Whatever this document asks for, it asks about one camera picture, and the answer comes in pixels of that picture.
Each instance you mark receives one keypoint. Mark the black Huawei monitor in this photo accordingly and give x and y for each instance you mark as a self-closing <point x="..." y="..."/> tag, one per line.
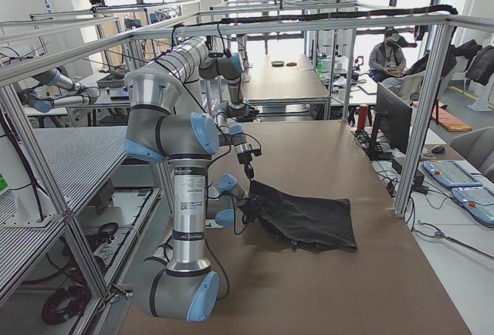
<point x="393" y="120"/>

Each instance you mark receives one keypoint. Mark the striped grey workbench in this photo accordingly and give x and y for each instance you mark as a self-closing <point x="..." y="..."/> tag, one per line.
<point x="81" y="160"/>

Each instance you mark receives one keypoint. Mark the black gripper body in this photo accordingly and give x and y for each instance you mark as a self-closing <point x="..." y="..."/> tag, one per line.
<point x="245" y="162"/>
<point x="253" y="204"/>

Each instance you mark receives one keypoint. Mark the aluminium frame post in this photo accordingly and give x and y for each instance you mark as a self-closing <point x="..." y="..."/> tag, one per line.
<point x="436" y="60"/>

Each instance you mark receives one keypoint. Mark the black printed t-shirt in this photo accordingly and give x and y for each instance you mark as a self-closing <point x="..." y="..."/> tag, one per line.
<point x="315" y="224"/>

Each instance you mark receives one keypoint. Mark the blue teach pendant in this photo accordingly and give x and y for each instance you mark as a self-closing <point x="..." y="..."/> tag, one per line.
<point x="478" y="201"/>
<point x="450" y="174"/>

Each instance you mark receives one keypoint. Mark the seated person in grey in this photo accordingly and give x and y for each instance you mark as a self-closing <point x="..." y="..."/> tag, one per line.
<point x="386" y="58"/>

